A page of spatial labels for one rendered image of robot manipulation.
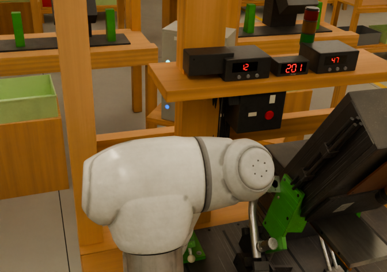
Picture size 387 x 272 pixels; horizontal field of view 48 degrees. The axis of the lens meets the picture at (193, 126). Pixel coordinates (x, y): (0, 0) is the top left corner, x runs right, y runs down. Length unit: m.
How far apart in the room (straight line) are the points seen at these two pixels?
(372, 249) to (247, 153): 0.87
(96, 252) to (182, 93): 0.72
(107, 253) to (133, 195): 1.04
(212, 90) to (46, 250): 1.98
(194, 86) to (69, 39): 0.40
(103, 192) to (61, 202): 2.75
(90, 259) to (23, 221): 1.67
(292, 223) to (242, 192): 0.78
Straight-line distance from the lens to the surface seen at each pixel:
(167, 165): 0.67
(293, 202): 1.41
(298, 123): 1.85
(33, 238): 3.16
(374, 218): 2.00
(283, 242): 1.46
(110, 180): 0.67
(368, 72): 1.66
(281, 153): 1.63
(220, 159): 0.70
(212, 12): 1.40
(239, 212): 1.89
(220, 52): 1.39
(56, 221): 3.25
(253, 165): 0.68
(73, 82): 1.38
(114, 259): 1.68
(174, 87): 1.33
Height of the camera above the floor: 2.06
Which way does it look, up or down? 28 degrees down
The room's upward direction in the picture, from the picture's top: 3 degrees clockwise
